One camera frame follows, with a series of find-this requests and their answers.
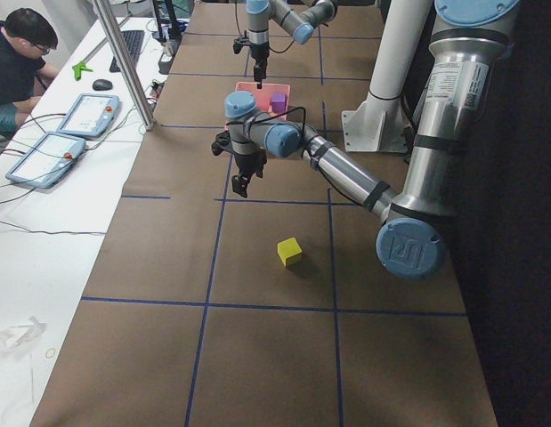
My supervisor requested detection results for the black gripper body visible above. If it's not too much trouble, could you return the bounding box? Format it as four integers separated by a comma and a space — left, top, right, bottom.
235, 149, 265, 178
250, 43, 270, 67

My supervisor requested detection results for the purple foam block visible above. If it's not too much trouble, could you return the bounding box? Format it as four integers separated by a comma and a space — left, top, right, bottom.
270, 92, 288, 114

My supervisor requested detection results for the yellow-green foam block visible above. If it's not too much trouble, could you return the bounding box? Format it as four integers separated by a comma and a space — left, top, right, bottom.
277, 237, 303, 267

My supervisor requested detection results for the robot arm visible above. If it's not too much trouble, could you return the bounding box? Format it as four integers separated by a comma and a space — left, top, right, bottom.
211, 1, 520, 279
233, 0, 338, 89

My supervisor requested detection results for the pink plastic bin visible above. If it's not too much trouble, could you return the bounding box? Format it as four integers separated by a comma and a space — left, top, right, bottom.
235, 82, 290, 120

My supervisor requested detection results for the grey power adapter box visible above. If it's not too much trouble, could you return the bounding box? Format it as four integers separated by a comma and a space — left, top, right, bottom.
158, 39, 180, 75

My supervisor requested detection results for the black keyboard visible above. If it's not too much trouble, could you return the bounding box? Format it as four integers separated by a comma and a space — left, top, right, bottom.
121, 30, 145, 68

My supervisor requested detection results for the black computer mouse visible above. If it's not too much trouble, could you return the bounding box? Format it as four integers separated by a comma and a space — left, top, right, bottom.
92, 79, 113, 92

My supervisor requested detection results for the far teach pendant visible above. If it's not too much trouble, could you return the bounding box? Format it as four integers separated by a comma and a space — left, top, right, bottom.
57, 93, 120, 138

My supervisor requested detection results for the teach pendant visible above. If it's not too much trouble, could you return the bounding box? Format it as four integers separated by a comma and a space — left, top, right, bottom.
57, 93, 120, 138
5, 132, 85, 189

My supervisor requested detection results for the green plastic clamp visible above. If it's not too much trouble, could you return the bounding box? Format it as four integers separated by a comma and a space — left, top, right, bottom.
72, 61, 93, 81

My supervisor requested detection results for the near teach pendant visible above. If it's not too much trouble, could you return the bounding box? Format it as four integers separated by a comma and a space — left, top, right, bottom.
5, 132, 85, 189

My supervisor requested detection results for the seated person in black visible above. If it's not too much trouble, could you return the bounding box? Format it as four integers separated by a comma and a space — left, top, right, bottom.
0, 8, 60, 134

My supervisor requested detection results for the crumpled clear plastic wrap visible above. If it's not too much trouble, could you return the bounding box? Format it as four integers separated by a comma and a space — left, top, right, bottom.
0, 316, 47, 351

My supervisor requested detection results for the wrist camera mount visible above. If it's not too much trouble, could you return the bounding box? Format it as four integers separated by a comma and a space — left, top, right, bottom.
211, 130, 234, 156
232, 36, 251, 54

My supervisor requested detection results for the aluminium frame post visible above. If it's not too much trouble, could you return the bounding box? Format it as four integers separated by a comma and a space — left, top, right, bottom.
92, 0, 156, 131

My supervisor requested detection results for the white mounting post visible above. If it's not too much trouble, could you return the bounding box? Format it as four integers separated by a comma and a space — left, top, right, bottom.
342, 0, 433, 153

